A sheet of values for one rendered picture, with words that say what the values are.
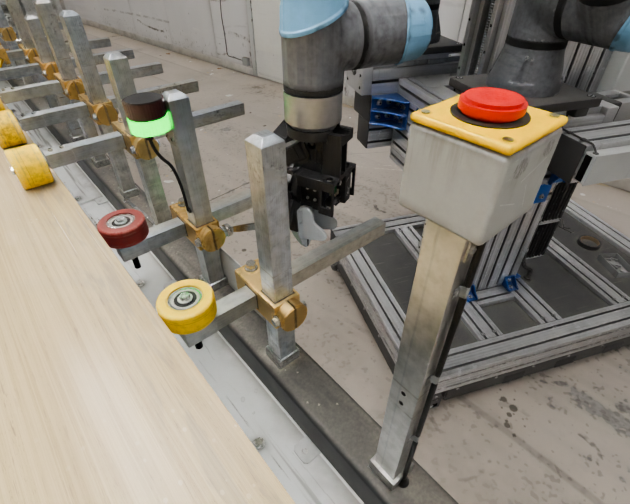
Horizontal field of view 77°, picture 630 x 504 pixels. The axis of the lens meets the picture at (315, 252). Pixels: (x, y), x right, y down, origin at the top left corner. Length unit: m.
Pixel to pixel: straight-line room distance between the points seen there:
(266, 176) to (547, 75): 0.67
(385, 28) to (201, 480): 0.52
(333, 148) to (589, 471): 1.37
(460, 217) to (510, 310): 1.39
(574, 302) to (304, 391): 1.30
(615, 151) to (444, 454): 0.99
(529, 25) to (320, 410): 0.81
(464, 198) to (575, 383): 1.59
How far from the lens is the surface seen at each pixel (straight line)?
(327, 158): 0.54
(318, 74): 0.50
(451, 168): 0.27
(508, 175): 0.26
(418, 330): 0.39
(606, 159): 1.04
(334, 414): 0.70
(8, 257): 0.81
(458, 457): 1.50
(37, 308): 0.68
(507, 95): 0.29
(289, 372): 0.74
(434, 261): 0.33
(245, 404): 0.81
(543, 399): 1.73
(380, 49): 0.53
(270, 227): 0.53
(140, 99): 0.68
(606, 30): 0.89
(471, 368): 1.40
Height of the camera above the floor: 1.31
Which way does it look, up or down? 39 degrees down
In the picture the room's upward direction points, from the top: straight up
